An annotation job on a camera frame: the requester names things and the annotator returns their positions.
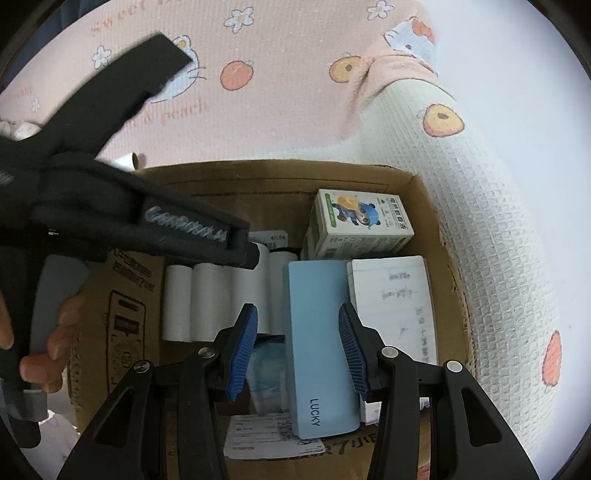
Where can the brown cardboard box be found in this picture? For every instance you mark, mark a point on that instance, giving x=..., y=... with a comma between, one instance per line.
x=277, y=198

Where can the person's left hand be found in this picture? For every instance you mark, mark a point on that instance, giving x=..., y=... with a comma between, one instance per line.
x=55, y=355

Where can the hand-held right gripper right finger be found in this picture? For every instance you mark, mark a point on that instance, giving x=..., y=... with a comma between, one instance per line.
x=353, y=355

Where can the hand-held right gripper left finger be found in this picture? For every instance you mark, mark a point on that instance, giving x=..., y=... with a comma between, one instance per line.
x=240, y=350

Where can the blue plastic packet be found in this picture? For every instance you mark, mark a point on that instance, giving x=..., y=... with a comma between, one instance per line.
x=270, y=369

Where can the light blue pencil case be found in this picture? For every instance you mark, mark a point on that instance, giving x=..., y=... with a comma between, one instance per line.
x=314, y=323

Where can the white paper roll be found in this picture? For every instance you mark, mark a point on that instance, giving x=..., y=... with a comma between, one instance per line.
x=178, y=304
x=282, y=295
x=127, y=161
x=251, y=290
x=212, y=304

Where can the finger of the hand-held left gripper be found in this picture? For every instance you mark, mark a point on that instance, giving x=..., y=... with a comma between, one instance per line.
x=244, y=251
x=124, y=87

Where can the white shipping label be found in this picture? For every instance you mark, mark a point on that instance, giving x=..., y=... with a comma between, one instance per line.
x=270, y=238
x=263, y=434

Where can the green white cartoon carton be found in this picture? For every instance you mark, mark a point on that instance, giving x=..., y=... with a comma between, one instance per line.
x=360, y=230

